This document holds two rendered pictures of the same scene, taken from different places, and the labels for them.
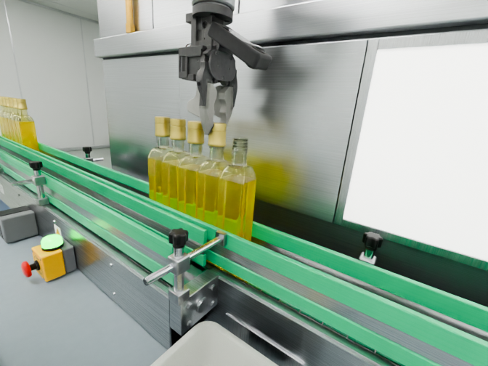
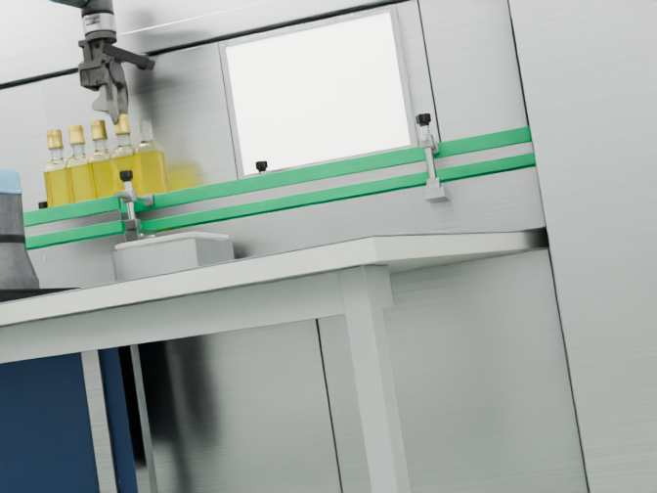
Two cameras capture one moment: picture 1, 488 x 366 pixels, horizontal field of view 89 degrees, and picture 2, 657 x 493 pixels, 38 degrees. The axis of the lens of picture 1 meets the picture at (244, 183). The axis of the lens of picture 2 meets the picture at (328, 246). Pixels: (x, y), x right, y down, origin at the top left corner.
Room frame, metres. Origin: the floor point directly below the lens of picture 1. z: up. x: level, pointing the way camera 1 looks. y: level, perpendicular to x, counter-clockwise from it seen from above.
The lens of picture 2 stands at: (-1.68, 0.46, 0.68)
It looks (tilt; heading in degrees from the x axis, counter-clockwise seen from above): 3 degrees up; 338
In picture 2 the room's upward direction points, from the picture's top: 9 degrees counter-clockwise
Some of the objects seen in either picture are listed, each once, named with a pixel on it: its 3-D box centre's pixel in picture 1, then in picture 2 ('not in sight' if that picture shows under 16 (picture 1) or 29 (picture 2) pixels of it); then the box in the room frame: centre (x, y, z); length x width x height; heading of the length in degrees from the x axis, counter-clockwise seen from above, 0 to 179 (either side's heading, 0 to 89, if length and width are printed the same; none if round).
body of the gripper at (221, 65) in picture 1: (208, 49); (101, 63); (0.51, 0.08, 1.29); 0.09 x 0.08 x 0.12; 56
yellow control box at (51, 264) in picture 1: (54, 259); not in sight; (0.54, 0.47, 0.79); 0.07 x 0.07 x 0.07; 56
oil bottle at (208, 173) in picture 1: (214, 207); (131, 191); (0.49, 0.06, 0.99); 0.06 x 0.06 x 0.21; 55
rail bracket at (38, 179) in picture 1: (29, 185); not in sight; (0.65, 0.60, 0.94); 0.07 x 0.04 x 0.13; 146
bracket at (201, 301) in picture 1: (196, 301); (143, 246); (0.37, 0.07, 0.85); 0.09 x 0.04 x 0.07; 146
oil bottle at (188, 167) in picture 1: (194, 200); (108, 196); (0.52, 0.11, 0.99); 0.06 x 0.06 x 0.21; 57
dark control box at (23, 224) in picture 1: (17, 224); not in sight; (0.70, 0.71, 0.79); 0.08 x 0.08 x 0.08; 56
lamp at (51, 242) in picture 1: (51, 241); not in sight; (0.55, 0.47, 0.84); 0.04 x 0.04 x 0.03
